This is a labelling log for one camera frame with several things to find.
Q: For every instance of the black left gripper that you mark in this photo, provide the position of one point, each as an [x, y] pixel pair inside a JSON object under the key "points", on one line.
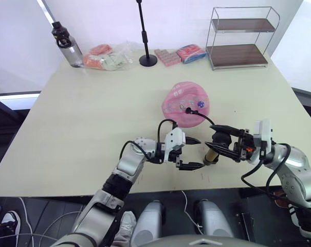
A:
{"points": [[173, 156]]}

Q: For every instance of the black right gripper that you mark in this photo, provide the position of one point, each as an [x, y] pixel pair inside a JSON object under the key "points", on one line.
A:
{"points": [[245, 144]]}

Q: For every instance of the black and gold hand pump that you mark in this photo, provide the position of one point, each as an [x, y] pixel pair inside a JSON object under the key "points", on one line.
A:
{"points": [[210, 157]]}

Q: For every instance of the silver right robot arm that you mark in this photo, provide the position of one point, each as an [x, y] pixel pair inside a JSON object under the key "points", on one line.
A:
{"points": [[299, 167]]}

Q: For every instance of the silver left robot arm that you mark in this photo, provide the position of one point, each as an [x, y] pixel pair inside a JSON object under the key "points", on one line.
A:
{"points": [[129, 164]]}

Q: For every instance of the silver robot leg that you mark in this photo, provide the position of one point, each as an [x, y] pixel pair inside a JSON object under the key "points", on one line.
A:
{"points": [[213, 218], [147, 221]]}

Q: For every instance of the red and white shoe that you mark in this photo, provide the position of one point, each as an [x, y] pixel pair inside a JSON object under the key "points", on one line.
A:
{"points": [[282, 200]]}

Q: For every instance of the two-tier metal wood rack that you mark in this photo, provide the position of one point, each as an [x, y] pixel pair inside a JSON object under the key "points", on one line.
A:
{"points": [[237, 55]]}

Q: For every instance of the grey robot torso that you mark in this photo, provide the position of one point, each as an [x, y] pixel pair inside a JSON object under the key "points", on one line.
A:
{"points": [[211, 242]]}

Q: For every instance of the dark grey furniture edge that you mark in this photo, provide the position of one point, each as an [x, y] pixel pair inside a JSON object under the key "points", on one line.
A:
{"points": [[308, 103]]}

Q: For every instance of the red and blue snack pack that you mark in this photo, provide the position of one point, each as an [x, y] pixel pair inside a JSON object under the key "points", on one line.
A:
{"points": [[191, 52]]}

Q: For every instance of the grey sneaker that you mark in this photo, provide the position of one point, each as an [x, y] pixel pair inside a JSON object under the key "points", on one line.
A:
{"points": [[127, 223]]}

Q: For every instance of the pink small boxes pack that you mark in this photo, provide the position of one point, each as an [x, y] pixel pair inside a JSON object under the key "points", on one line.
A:
{"points": [[167, 57]]}

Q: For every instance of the pale green snack pack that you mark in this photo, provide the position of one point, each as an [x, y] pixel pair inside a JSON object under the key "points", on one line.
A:
{"points": [[112, 63]]}

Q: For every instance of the clear plastic bag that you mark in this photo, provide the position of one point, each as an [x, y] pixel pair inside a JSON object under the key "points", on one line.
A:
{"points": [[119, 56]]}

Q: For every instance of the black stand with round base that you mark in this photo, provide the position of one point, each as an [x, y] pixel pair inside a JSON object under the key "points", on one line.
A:
{"points": [[145, 36]]}

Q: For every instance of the orange snack pack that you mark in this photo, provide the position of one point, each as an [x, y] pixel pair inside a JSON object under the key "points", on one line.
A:
{"points": [[92, 61]]}

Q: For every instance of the pink snack pack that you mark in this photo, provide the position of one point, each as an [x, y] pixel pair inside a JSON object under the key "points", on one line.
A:
{"points": [[100, 49]]}

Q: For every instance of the clear bottle with black cap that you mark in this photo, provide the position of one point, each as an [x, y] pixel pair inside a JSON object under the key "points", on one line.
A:
{"points": [[70, 51]]}

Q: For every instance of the black and white sneaker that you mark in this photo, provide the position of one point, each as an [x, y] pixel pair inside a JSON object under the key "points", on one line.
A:
{"points": [[8, 223]]}

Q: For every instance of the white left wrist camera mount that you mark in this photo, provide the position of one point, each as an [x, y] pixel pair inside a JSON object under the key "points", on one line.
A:
{"points": [[174, 139]]}

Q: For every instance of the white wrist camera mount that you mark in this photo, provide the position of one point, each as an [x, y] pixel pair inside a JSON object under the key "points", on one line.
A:
{"points": [[266, 131], [174, 139]]}

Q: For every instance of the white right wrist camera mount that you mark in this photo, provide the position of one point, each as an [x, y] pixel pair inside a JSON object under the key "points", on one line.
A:
{"points": [[266, 131]]}

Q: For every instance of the black metal frame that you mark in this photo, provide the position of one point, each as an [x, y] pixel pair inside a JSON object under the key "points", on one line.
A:
{"points": [[11, 103]]}

